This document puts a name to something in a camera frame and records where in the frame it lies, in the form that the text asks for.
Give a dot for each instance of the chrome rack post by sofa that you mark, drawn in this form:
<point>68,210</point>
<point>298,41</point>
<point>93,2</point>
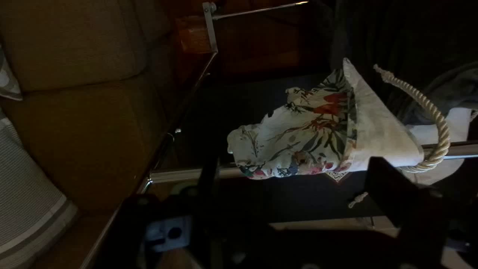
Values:
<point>211,31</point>

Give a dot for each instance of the floral print cloth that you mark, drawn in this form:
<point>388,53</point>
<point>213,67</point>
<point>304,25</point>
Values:
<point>308,129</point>

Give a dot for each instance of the wave patterned pillow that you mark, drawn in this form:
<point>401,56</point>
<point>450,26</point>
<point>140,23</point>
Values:
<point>8,80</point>

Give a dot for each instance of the chrome rack base bar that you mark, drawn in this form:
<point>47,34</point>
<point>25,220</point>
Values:
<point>259,10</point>

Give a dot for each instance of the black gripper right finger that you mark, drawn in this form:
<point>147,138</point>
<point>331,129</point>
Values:
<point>405,210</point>

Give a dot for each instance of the olive brown sofa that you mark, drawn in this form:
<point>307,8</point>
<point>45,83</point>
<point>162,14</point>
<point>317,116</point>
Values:
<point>75,129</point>

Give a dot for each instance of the dark grey cloth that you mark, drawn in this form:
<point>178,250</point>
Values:
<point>458,87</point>

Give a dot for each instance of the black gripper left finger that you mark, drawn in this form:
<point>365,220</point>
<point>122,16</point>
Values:
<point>165,210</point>

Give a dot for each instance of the chrome rack lower rail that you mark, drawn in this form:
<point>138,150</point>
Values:
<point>189,176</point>

